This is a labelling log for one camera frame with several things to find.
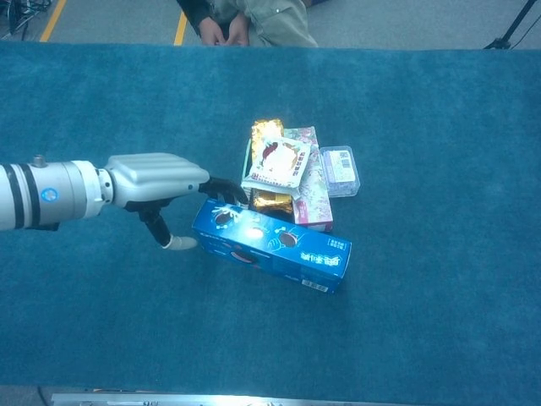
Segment blue Oreo cookie box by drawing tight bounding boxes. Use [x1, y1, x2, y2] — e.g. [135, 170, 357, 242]
[192, 197, 352, 295]

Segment white snack pouch red picture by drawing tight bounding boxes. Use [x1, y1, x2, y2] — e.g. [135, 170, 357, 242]
[240, 134, 313, 200]

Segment long floral print box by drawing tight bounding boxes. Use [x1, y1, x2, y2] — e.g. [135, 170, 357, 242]
[282, 125, 334, 233]

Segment clear plastic box purple contents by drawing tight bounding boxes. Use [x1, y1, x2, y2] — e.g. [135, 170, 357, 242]
[319, 145, 361, 198]

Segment mint green plastic brush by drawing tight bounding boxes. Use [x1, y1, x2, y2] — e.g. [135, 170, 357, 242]
[241, 138, 255, 183]

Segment black tripod stand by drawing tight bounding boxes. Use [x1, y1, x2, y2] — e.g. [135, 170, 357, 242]
[484, 0, 538, 51]

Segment gold foil snack packet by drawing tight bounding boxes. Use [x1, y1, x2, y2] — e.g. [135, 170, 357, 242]
[248, 118, 296, 222]

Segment seated person khaki trousers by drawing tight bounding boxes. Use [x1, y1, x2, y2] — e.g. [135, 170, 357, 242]
[175, 0, 320, 48]

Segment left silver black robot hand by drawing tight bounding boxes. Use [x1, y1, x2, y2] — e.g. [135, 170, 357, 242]
[97, 151, 249, 251]

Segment tangled floor cables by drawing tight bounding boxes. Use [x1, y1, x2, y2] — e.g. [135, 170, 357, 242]
[0, 0, 52, 37]

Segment aluminium rail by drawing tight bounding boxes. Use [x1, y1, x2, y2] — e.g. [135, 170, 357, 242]
[50, 392, 424, 406]

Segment teal felt table cover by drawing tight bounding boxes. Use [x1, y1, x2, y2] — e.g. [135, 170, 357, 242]
[0, 40, 541, 406]

